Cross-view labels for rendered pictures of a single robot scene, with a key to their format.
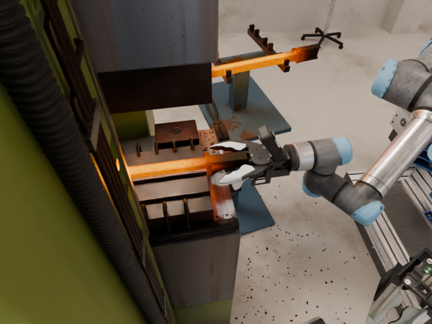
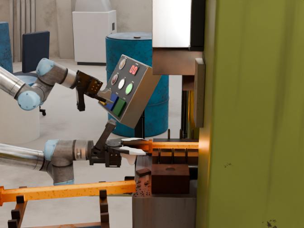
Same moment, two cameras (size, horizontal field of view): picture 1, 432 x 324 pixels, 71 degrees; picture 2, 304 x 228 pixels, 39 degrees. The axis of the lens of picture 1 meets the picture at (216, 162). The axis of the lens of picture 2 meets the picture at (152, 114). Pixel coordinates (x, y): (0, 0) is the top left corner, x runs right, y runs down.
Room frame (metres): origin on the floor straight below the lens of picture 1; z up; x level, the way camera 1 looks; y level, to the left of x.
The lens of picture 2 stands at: (1.86, 0.29, 1.56)
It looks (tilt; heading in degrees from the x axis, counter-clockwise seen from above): 18 degrees down; 191
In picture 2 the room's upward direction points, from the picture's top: straight up
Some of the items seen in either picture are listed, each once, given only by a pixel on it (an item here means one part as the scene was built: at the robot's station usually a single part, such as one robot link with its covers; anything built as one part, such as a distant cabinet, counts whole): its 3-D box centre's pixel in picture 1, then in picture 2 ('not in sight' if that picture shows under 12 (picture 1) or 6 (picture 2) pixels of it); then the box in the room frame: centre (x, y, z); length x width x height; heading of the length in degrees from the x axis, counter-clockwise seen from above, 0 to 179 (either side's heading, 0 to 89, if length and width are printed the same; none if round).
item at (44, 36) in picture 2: not in sight; (21, 74); (-2.64, -2.16, 0.49); 0.57 x 0.55 x 0.98; 91
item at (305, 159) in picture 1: (298, 155); (83, 150); (0.54, -0.22, 0.98); 0.08 x 0.05 x 0.08; 10
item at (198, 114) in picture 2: not in sight; (199, 92); (0.76, 0.21, 1.27); 0.09 x 0.02 x 0.17; 10
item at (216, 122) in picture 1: (206, 94); not in sight; (1.12, 0.04, 0.77); 0.60 x 0.04 x 0.01; 14
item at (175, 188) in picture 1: (121, 193); (210, 154); (0.44, 0.23, 0.96); 0.42 x 0.20 x 0.09; 100
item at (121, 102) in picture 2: not in sight; (120, 107); (0.09, -0.20, 1.01); 0.07 x 0.05 x 0.07; 35
